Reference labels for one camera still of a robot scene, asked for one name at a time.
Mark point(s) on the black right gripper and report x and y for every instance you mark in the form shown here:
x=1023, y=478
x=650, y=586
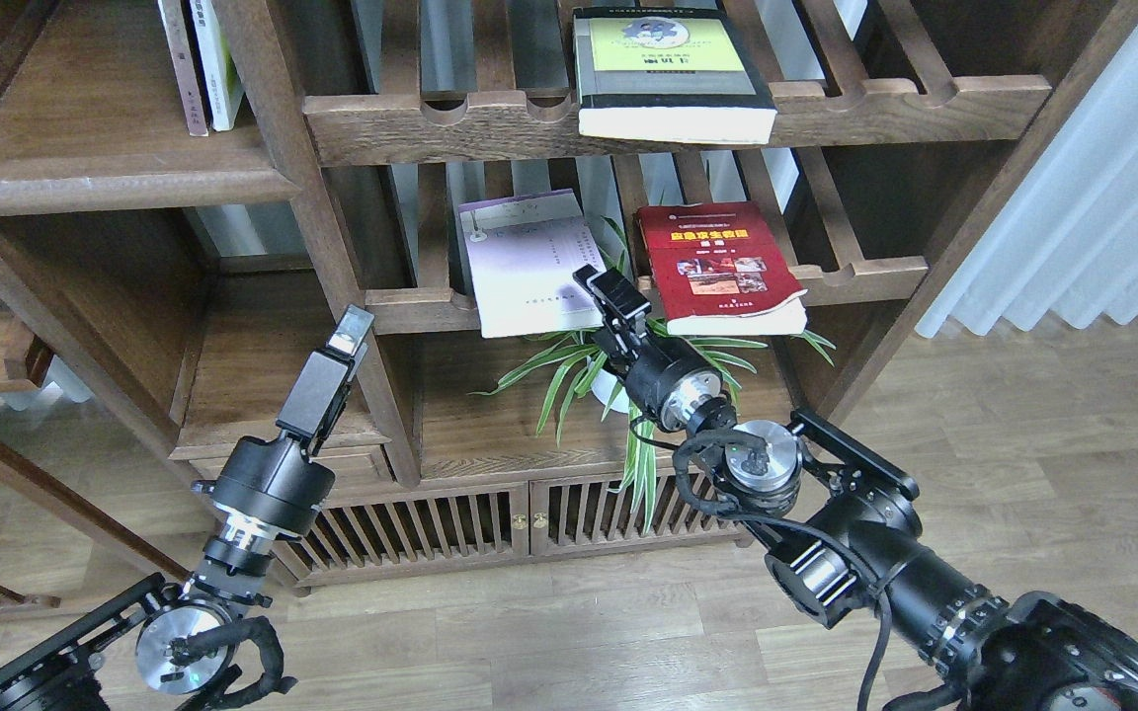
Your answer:
x=669, y=381

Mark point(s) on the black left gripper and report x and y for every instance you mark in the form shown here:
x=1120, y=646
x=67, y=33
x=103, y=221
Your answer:
x=253, y=488

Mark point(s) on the pale lavender white book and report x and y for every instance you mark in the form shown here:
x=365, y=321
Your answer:
x=522, y=254

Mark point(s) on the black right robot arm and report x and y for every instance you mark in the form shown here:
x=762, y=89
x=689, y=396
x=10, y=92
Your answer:
x=840, y=533

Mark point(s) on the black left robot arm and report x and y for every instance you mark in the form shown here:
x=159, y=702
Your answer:
x=197, y=640

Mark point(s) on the dark wooden bookshelf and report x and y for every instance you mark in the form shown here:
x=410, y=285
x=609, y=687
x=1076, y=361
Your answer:
x=185, y=278

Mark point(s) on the white plant pot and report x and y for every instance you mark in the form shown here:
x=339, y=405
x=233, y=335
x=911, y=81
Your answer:
x=610, y=391

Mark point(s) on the red paperback book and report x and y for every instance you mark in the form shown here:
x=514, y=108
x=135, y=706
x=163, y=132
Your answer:
x=720, y=272

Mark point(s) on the green spider plant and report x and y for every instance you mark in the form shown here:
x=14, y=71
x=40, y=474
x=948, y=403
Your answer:
x=576, y=360

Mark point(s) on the yellow green black book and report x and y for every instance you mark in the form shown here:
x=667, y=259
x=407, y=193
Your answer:
x=679, y=75

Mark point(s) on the white green upright book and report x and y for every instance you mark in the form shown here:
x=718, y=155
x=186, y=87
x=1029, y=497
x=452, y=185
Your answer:
x=222, y=83

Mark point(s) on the wooden furniture at left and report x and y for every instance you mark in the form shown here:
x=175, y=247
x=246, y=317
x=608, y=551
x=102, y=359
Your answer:
x=85, y=507

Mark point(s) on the white sheer curtain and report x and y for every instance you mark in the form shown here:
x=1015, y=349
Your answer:
x=1067, y=242

